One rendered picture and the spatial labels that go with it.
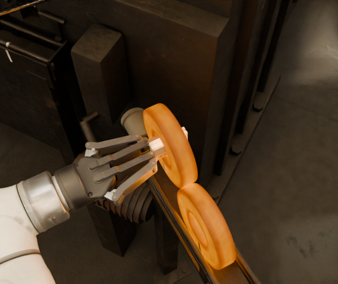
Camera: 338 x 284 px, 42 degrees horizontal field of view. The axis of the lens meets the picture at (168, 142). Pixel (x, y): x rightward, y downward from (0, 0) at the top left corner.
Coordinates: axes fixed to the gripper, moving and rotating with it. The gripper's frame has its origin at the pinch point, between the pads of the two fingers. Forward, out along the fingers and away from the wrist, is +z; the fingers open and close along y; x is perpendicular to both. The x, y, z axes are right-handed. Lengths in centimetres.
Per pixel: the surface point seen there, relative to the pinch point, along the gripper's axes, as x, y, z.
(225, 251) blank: -4.2, 20.6, -0.6
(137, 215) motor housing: -30.6, -2.3, -8.5
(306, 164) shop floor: -83, -11, 61
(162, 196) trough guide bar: -11.8, 4.0, -4.1
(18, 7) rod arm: 9.4, -35.2, -13.3
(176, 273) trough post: -80, 3, -2
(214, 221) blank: -1.0, 16.3, -0.3
